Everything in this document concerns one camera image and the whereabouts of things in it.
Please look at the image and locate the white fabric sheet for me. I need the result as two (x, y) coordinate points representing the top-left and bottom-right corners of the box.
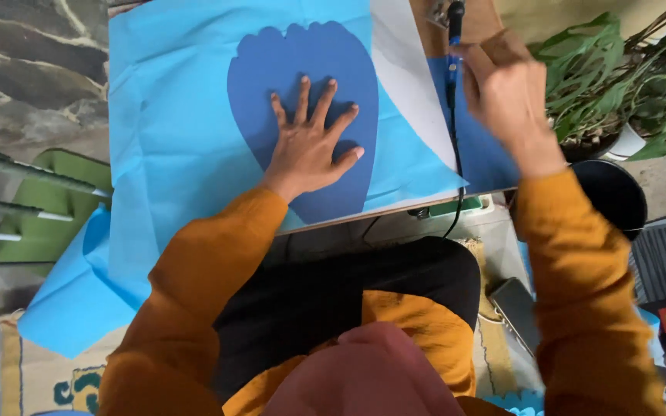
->
(370, 0), (459, 172)

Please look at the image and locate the green leafy potted plant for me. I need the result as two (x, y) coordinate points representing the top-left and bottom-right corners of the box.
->
(530, 10), (666, 163)

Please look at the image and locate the pink headscarf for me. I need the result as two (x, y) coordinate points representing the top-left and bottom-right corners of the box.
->
(261, 322), (468, 416)

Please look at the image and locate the black and blue heat cutter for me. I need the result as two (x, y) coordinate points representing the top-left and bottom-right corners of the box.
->
(446, 0), (466, 111)

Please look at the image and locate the person's left hand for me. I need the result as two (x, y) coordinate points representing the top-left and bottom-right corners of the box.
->
(259, 75), (365, 204)

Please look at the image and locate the dark blue fabric sheet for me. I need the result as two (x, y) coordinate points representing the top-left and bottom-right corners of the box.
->
(428, 55), (521, 195)

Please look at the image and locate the white plant pot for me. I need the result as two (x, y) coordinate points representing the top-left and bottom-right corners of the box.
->
(600, 122), (649, 162)

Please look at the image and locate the black round pot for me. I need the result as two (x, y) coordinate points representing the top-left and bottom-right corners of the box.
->
(569, 159), (649, 242)

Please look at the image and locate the grey striped mat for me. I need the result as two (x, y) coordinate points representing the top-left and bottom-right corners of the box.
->
(628, 210), (666, 305)

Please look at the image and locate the light blue scalloped cutout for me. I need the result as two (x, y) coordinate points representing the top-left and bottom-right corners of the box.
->
(481, 389), (546, 416)

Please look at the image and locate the person's black skirt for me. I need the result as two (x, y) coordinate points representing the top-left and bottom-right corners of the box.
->
(213, 236), (482, 403)

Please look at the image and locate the metal tool stand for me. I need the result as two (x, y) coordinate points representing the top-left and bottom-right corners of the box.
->
(424, 0), (451, 30)

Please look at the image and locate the black power cable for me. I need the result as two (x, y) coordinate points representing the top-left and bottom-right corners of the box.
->
(441, 104), (467, 240)

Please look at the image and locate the light blue fabric sheet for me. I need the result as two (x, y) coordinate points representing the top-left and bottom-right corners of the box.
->
(18, 0), (468, 360)

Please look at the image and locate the dark blue fabric cutout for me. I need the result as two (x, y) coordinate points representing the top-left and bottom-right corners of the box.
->
(227, 21), (380, 225)

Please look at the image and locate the grey metal box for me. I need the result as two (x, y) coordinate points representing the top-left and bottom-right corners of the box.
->
(488, 277), (543, 357)

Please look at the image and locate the green and white power strip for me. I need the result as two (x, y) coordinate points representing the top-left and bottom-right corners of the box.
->
(407, 195), (494, 221)

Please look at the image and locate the person's right hand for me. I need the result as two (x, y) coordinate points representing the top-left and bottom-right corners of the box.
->
(454, 28), (568, 177)

